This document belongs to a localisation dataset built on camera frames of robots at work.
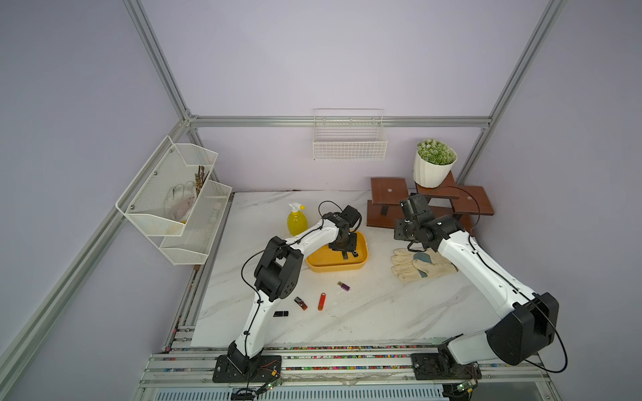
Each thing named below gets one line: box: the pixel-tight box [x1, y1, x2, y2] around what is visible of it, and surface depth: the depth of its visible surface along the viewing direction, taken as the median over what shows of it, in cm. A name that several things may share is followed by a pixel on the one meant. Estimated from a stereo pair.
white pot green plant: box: [412, 137, 458, 188], surface depth 85 cm
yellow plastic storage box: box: [305, 230, 369, 273], surface depth 97 cm
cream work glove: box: [391, 247, 459, 282], surface depth 96 cm
